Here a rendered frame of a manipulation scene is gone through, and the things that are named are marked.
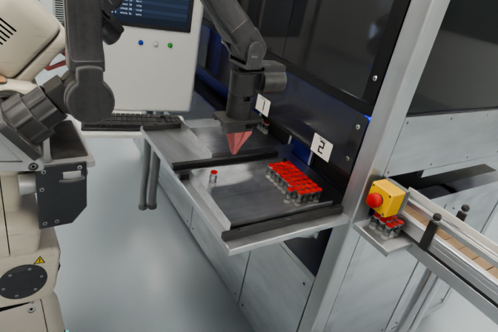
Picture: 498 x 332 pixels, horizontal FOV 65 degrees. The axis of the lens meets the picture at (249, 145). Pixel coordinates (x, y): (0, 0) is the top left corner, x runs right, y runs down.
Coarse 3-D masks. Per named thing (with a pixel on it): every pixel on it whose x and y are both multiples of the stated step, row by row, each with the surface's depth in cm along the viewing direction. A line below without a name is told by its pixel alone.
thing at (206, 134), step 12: (192, 120) 147; (204, 120) 150; (216, 120) 153; (192, 132) 138; (204, 132) 147; (216, 132) 149; (252, 132) 155; (204, 144) 131; (216, 144) 140; (228, 144) 142; (252, 144) 145; (264, 144) 147; (276, 144) 149; (288, 144) 143; (216, 156) 128
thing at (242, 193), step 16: (272, 160) 130; (192, 176) 114; (208, 176) 119; (224, 176) 121; (240, 176) 123; (256, 176) 124; (208, 192) 106; (224, 192) 113; (240, 192) 115; (256, 192) 116; (272, 192) 118; (224, 208) 106; (240, 208) 107; (256, 208) 109; (272, 208) 110; (288, 208) 112; (304, 208) 108; (224, 224) 99; (240, 224) 97
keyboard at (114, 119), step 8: (104, 120) 153; (112, 120) 154; (120, 120) 155; (128, 120) 157; (136, 120) 158; (144, 120) 159; (152, 120) 161; (160, 120) 162; (168, 120) 164; (176, 120) 165; (88, 128) 147; (96, 128) 148; (104, 128) 150; (112, 128) 151; (120, 128) 152; (128, 128) 153; (136, 128) 154
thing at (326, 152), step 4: (316, 136) 121; (320, 136) 120; (316, 140) 121; (324, 140) 119; (312, 144) 123; (316, 144) 122; (320, 144) 120; (328, 144) 117; (312, 148) 124; (316, 148) 122; (320, 148) 120; (324, 148) 119; (328, 148) 117; (316, 152) 122; (324, 152) 119; (328, 152) 117; (320, 156) 121; (324, 156) 119; (328, 156) 118
